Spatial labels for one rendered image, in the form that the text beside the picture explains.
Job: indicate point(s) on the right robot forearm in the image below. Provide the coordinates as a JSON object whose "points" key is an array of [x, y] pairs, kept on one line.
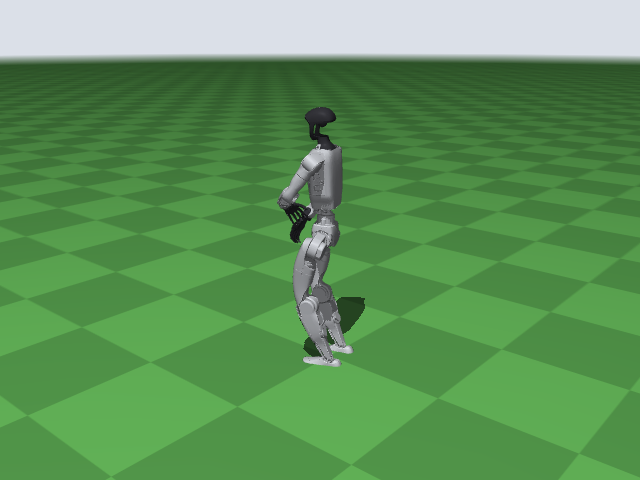
{"points": [[313, 211]]}

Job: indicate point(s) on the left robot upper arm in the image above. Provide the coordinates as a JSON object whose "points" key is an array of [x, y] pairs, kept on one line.
{"points": [[309, 166]]}

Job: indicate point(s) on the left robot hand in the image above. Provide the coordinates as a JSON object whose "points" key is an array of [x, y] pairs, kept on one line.
{"points": [[294, 208]]}

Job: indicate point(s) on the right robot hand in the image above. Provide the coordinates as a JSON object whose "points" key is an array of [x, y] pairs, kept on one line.
{"points": [[298, 227]]}

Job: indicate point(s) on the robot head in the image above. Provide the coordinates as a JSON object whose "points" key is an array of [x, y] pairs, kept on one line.
{"points": [[320, 116]]}

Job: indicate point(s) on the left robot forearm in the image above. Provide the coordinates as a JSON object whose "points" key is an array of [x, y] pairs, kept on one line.
{"points": [[283, 204]]}

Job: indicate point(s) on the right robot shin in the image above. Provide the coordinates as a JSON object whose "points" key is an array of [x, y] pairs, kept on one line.
{"points": [[332, 320]]}

